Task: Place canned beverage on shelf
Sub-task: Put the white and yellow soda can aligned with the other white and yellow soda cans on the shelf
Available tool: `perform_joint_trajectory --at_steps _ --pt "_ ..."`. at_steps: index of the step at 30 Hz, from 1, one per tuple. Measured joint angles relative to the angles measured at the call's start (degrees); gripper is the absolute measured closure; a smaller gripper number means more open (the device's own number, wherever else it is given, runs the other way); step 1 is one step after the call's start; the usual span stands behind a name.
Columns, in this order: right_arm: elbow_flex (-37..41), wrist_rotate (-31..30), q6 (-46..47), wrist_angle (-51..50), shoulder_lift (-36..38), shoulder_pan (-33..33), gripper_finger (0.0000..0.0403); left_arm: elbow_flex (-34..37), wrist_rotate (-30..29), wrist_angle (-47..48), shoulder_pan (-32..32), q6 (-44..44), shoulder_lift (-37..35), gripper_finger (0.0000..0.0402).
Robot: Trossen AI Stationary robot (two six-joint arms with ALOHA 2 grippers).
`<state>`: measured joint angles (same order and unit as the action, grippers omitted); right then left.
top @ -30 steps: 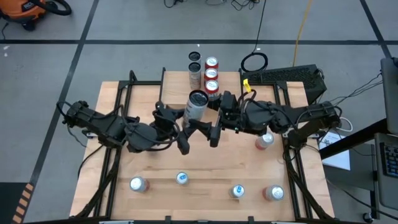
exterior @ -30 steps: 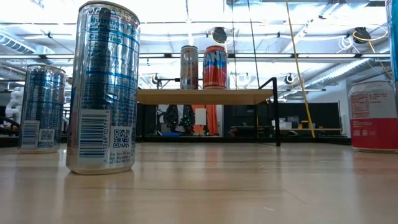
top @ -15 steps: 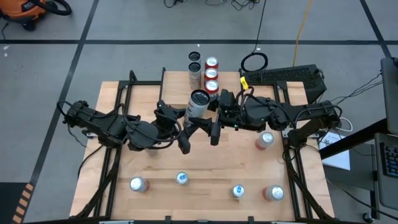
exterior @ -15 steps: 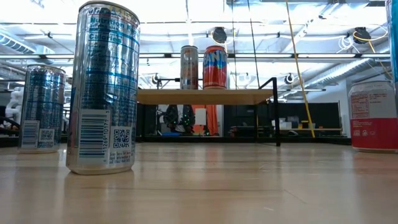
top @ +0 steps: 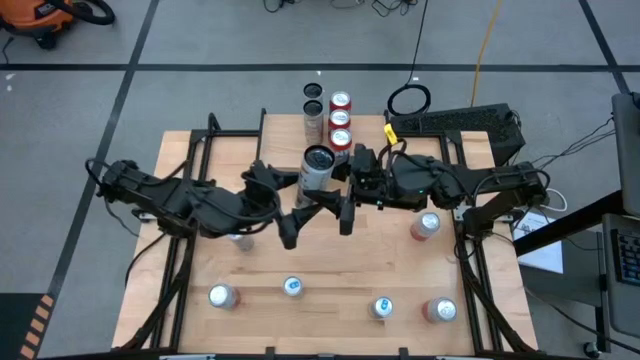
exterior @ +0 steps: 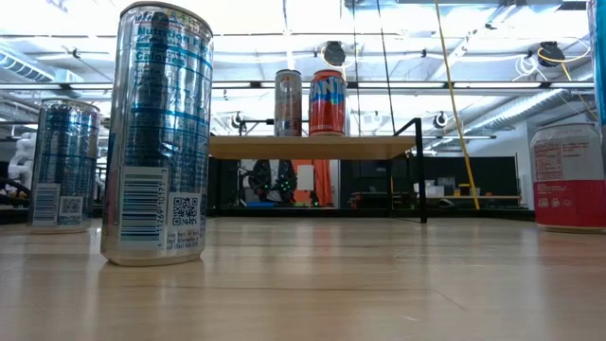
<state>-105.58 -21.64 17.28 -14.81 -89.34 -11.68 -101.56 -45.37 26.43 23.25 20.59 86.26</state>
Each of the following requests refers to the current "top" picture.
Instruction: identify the red Fanta strawberry can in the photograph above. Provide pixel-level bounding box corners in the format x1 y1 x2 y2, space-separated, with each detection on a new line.
329 90 352 112
328 108 352 130
328 127 354 166

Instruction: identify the tall white Celsius can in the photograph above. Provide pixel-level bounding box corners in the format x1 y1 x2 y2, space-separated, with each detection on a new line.
294 144 337 209
302 98 325 147
302 82 325 103

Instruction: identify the grey monitor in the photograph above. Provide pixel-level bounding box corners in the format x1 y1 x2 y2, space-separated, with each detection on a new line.
610 91 640 216

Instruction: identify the black mat with orange stripes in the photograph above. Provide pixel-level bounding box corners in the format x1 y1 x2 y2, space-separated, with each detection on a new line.
0 292 56 360

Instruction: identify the black metal rail frame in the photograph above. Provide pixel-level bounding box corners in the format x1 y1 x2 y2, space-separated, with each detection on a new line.
112 112 539 359

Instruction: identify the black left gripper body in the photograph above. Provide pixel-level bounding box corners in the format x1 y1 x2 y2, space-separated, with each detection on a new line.
243 162 300 251

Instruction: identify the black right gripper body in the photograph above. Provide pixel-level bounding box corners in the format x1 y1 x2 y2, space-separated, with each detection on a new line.
340 144 386 236

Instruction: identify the wooden shelf with black legs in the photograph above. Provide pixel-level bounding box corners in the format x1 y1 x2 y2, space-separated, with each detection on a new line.
254 107 394 190

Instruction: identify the black vacuum hose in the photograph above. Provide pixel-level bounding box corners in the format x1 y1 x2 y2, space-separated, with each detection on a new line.
54 0 117 26

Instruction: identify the black desk beam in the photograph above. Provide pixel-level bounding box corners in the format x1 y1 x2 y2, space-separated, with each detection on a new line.
512 189 626 257

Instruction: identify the white paper sheet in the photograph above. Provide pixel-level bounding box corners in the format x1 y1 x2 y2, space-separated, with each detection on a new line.
512 209 565 275

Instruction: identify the yellow cable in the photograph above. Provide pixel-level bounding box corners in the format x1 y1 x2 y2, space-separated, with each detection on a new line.
469 0 504 109

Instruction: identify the black keyboard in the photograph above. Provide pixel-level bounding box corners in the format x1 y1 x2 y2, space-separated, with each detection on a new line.
612 227 640 289

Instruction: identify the orange shop vacuum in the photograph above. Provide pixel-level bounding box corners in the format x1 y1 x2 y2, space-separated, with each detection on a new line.
0 0 76 51

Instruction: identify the slim silver blue can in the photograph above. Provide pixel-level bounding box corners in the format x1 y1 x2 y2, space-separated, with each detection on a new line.
282 275 305 300
370 296 396 321
229 233 255 252

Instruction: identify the white cable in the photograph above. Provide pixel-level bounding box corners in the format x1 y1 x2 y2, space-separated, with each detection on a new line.
544 188 569 214

